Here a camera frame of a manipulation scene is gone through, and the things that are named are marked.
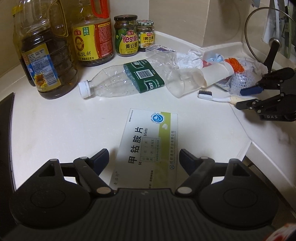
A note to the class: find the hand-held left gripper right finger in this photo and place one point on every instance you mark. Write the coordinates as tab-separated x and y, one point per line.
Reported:
185	160

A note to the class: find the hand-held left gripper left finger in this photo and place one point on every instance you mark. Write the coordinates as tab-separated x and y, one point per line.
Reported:
102	158

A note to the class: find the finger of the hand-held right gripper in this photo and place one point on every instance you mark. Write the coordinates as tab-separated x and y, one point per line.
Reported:
252	90
246	104

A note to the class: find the orange foam net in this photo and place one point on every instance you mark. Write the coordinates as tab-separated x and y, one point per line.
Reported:
232	64

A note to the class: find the white green medicine box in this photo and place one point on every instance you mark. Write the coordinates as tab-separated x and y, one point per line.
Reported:
143	143

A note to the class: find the white foam net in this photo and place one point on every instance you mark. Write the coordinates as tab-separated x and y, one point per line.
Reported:
240	82

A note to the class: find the white plastic bag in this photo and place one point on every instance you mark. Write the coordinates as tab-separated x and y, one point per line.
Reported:
254	64

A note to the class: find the white toothbrush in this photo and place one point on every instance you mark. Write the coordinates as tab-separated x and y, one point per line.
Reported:
215	98

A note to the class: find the white paper cup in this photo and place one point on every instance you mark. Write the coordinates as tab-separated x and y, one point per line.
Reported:
217	73

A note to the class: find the glass pot lid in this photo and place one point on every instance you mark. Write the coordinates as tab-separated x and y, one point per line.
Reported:
272	53

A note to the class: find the blue crumpled plastic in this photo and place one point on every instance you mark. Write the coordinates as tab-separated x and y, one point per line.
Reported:
215	58

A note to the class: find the clear plastic cup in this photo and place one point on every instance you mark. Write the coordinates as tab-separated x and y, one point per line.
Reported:
185	82

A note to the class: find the crumpled white paper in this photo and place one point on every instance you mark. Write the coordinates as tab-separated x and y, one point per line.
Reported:
189	59

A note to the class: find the clear bottle green label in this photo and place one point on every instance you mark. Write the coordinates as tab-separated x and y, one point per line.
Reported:
120	78

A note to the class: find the black stove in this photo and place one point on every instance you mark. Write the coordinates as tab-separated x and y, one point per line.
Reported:
5	129

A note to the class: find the dark sauce bottle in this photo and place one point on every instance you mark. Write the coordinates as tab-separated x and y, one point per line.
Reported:
27	76

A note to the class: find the large oil bottle blue label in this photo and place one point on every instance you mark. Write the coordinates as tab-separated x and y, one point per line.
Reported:
50	58

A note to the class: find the sauce jar checkered lid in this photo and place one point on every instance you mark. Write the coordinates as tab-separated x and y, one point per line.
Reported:
145	34

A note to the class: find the sauce jar black lid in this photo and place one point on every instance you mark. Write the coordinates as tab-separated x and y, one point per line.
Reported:
126	39

